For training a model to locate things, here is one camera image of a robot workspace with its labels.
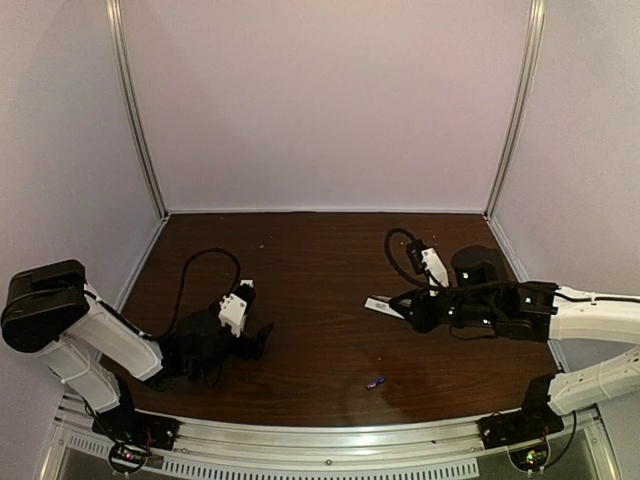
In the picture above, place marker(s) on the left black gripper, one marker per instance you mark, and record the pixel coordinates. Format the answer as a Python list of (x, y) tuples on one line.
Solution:
[(245, 345)]

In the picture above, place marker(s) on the left aluminium frame post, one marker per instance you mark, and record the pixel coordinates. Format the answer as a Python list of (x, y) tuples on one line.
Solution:
[(133, 113)]

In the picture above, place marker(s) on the front aluminium rail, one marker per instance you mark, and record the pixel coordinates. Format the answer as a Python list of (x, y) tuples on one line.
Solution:
[(450, 449)]

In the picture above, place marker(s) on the right aluminium frame post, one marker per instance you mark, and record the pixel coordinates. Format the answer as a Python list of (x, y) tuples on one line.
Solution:
[(529, 61)]

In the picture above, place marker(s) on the white remote back cover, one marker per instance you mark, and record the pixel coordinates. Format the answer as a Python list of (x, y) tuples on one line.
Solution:
[(381, 305)]

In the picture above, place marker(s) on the aluminium frame post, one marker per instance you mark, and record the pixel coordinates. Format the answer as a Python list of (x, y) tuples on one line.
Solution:
[(529, 61), (133, 113)]

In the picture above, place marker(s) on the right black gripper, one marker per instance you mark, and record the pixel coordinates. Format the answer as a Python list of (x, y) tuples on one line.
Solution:
[(430, 310)]

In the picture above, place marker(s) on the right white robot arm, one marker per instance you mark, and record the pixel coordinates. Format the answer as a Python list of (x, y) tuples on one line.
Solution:
[(482, 296)]

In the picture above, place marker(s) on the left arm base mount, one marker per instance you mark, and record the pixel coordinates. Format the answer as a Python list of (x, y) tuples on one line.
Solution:
[(135, 441)]

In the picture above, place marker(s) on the purple AA battery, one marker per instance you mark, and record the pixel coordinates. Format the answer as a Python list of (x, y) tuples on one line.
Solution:
[(375, 383)]

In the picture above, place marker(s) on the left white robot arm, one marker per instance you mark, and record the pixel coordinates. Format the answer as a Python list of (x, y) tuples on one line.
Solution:
[(55, 315)]

